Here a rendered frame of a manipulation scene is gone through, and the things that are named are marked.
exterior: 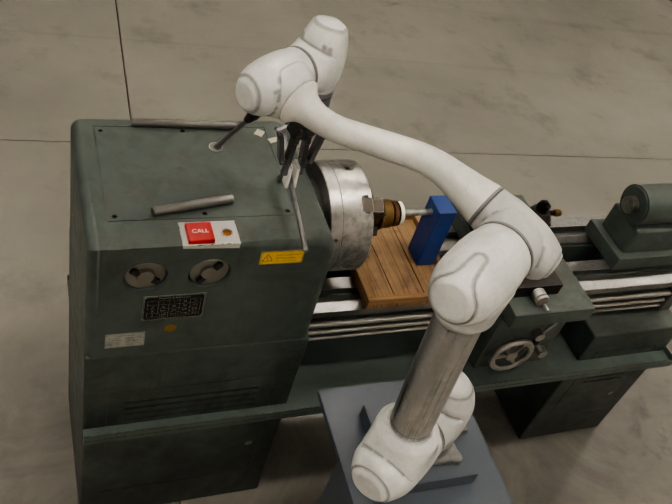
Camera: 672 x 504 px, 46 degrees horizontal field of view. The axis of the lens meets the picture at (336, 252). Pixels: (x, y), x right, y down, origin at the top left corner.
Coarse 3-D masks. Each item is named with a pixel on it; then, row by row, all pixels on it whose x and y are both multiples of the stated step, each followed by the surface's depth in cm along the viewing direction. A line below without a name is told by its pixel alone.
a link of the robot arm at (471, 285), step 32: (448, 256) 142; (480, 256) 140; (512, 256) 143; (448, 288) 139; (480, 288) 137; (512, 288) 143; (448, 320) 142; (480, 320) 141; (448, 352) 155; (416, 384) 164; (448, 384) 162; (384, 416) 179; (416, 416) 169; (384, 448) 176; (416, 448) 175; (384, 480) 176; (416, 480) 182
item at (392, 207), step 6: (378, 198) 227; (390, 204) 226; (396, 204) 228; (390, 210) 226; (396, 210) 227; (390, 216) 226; (396, 216) 227; (378, 222) 227; (384, 222) 226; (390, 222) 227; (396, 222) 228; (378, 228) 228
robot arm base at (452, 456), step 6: (462, 432) 213; (450, 450) 208; (456, 450) 209; (438, 456) 204; (444, 456) 206; (450, 456) 207; (456, 456) 208; (438, 462) 206; (444, 462) 206; (450, 462) 207; (456, 462) 207
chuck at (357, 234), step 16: (336, 160) 219; (352, 160) 221; (336, 176) 211; (352, 176) 212; (352, 192) 210; (368, 192) 211; (352, 208) 209; (352, 224) 209; (368, 224) 211; (352, 240) 211; (368, 240) 212; (352, 256) 214
